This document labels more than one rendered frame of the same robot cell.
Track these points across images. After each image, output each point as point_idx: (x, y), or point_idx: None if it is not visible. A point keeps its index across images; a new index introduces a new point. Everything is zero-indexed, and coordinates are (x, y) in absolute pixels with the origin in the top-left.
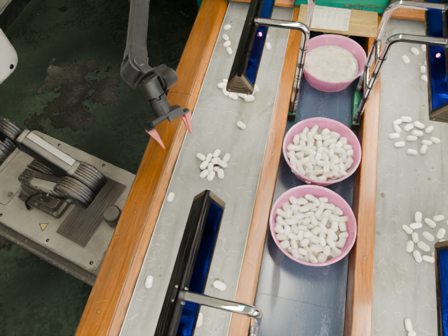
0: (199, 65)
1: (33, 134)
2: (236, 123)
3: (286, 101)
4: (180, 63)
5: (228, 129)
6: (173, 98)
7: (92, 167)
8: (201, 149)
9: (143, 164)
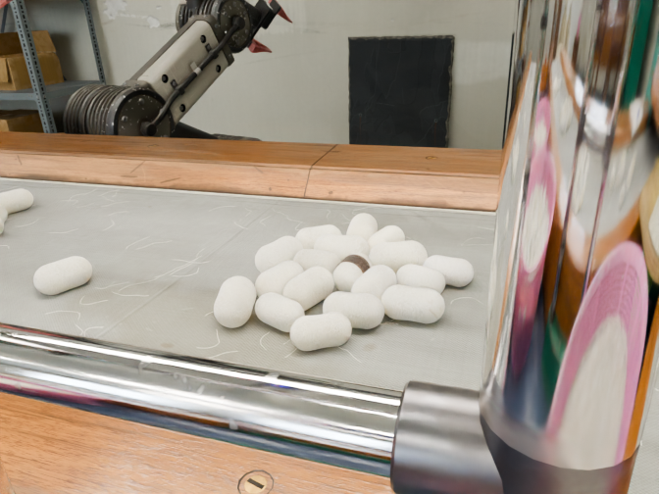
0: (481, 172)
1: (202, 24)
2: (102, 275)
3: (45, 467)
4: (483, 150)
5: (91, 257)
6: (302, 149)
7: (122, 94)
8: (52, 211)
9: (81, 135)
